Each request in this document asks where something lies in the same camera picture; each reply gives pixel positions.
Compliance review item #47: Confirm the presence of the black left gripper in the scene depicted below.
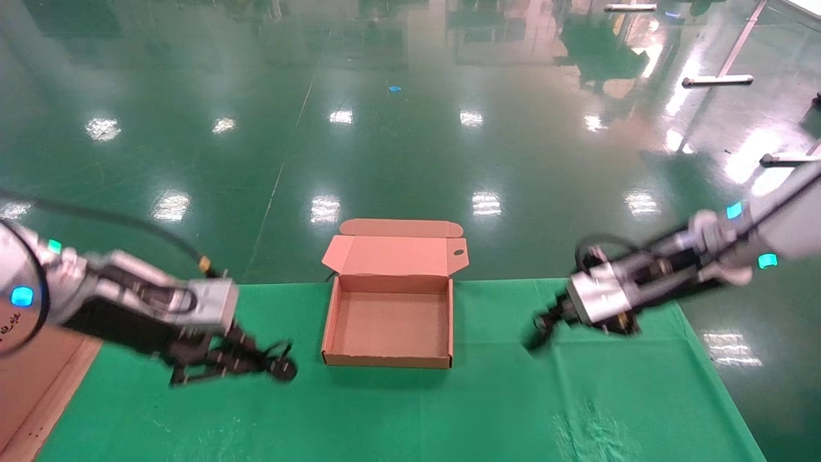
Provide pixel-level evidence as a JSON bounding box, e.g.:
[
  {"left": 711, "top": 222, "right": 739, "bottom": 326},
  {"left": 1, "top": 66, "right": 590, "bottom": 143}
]
[{"left": 160, "top": 324, "right": 277, "bottom": 387}]

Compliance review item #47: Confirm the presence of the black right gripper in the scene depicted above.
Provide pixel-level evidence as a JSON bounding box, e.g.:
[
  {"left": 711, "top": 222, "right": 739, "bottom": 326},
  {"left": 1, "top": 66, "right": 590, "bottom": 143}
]
[{"left": 536, "top": 296, "right": 641, "bottom": 347}]

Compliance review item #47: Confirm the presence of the open brown cardboard box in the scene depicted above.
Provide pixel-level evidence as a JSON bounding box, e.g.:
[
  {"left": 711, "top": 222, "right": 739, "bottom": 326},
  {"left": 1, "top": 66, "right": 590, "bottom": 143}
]
[{"left": 321, "top": 218, "right": 470, "bottom": 370}]

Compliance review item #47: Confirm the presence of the green table cloth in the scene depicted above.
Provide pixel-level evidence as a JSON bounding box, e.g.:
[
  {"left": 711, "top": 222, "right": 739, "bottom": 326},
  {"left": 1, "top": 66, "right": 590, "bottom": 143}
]
[{"left": 35, "top": 277, "right": 767, "bottom": 462}]

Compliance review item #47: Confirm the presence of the white table base bar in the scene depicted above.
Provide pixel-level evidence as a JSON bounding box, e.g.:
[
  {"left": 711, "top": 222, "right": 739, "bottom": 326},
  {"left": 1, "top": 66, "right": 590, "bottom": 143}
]
[{"left": 759, "top": 136, "right": 821, "bottom": 167}]

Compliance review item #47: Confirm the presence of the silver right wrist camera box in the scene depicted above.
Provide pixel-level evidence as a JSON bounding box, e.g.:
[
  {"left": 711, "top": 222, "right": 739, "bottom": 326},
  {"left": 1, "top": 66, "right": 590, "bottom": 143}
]
[{"left": 567, "top": 262, "right": 636, "bottom": 325}]

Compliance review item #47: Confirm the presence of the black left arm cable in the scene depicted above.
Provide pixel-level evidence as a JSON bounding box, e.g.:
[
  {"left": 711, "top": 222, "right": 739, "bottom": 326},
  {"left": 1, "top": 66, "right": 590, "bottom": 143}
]
[{"left": 0, "top": 189, "right": 222, "bottom": 278}]

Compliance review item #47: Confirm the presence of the white table frame leg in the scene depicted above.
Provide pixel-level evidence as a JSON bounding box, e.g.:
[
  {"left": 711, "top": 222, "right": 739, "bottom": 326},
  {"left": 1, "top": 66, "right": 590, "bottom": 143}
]
[{"left": 681, "top": 0, "right": 768, "bottom": 88}]

